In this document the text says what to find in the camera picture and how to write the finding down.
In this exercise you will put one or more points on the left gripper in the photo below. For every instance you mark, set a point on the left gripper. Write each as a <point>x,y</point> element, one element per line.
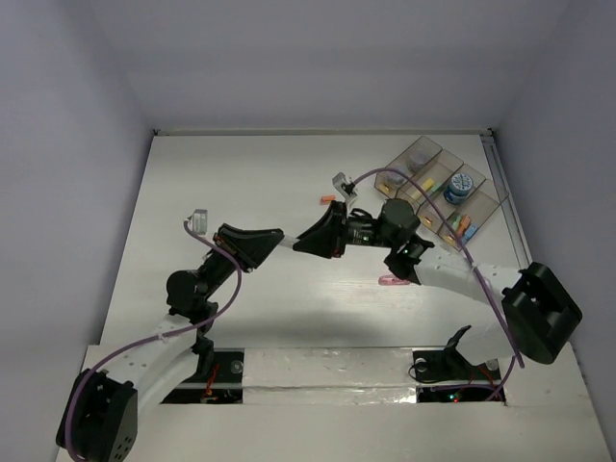
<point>227,243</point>

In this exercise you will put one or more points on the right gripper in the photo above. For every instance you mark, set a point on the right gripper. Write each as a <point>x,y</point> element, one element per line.
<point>327,236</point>

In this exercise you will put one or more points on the small orange marker cap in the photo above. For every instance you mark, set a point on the small orange marker cap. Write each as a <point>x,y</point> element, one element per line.
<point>327,199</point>

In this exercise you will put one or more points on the grey orange highlighter pen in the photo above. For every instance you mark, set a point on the grey orange highlighter pen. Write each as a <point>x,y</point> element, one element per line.
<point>288,242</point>

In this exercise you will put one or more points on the paperclip jar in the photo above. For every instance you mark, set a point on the paperclip jar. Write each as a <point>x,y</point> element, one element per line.
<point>417,160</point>
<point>396,175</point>

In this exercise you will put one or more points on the blue lid pin jar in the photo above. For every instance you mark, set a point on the blue lid pin jar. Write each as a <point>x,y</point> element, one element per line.
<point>458,188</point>

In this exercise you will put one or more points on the blue highlighter pen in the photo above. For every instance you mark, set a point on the blue highlighter pen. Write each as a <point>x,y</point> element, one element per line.
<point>468,234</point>

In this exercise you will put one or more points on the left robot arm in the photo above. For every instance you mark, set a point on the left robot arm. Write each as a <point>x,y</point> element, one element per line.
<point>101,418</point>

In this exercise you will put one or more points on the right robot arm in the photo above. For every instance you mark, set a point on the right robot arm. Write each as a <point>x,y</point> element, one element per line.
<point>535,315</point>

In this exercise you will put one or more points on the pink highlighter pen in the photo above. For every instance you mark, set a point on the pink highlighter pen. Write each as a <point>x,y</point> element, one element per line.
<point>391,280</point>

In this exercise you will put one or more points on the clear compartment organizer tray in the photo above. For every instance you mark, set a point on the clear compartment organizer tray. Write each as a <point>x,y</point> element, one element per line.
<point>434,212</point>

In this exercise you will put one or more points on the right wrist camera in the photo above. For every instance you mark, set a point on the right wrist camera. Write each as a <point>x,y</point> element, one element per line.
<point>345,187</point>

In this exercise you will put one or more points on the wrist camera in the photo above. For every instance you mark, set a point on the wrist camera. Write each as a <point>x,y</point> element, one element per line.
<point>197,222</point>
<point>345,187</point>

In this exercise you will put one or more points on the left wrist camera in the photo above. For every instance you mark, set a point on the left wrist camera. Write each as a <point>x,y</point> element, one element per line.
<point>197,222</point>

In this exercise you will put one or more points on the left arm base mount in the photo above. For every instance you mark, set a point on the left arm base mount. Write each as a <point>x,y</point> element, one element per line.
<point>218,377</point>

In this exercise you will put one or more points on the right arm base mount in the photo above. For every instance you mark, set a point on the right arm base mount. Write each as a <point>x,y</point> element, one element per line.
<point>445,376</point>

